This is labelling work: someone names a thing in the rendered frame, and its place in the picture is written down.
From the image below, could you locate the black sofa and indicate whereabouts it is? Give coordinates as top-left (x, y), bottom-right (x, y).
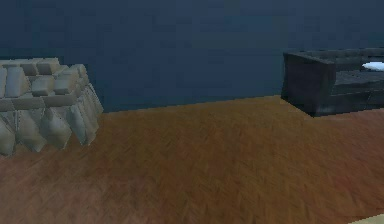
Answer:
top-left (280, 47), bottom-right (384, 118)

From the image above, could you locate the white pillow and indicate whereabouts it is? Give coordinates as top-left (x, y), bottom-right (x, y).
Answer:
top-left (361, 61), bottom-right (384, 72)

